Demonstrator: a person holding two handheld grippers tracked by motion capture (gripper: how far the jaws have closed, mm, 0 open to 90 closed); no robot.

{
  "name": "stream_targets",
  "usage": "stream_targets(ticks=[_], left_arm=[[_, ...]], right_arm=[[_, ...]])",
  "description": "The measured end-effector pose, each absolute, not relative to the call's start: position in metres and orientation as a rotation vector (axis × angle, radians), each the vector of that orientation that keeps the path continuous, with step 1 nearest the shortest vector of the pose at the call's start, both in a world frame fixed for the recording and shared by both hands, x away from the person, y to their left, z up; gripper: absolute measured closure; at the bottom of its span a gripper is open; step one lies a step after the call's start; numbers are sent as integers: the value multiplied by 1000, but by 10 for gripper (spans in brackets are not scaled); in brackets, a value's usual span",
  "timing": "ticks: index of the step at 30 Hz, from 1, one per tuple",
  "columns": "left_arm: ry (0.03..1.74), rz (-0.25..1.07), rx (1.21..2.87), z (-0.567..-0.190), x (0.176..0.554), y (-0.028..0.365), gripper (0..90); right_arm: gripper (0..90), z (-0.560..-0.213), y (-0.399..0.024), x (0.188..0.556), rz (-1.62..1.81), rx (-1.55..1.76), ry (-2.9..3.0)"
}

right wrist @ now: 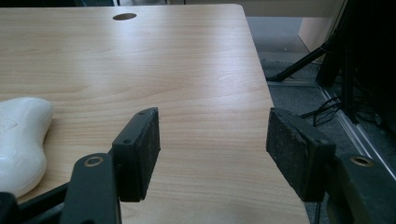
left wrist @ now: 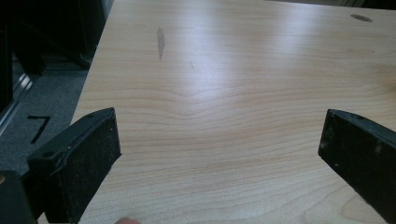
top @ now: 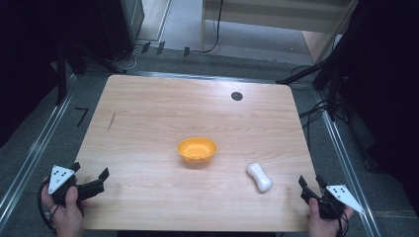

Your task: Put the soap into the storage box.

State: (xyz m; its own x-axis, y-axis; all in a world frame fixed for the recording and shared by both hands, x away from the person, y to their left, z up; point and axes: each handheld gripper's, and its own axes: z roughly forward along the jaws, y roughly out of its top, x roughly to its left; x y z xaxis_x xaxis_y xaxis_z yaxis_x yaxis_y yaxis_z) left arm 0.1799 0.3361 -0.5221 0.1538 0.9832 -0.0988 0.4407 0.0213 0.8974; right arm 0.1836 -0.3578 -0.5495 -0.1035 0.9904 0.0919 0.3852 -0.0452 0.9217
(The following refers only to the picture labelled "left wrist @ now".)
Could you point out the black metal stand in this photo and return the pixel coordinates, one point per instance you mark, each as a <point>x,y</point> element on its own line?
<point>46,31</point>

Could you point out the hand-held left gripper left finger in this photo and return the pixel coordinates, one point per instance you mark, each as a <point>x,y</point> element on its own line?
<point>77,161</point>

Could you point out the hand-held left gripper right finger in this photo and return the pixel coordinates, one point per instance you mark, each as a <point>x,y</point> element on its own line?
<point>358,155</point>

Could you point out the silver metal floor rail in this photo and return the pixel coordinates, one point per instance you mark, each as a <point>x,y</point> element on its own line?
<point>14,99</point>

